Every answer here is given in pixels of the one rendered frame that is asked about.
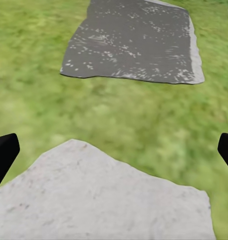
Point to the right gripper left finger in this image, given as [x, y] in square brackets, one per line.
[9, 149]

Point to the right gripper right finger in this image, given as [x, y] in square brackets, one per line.
[223, 146]

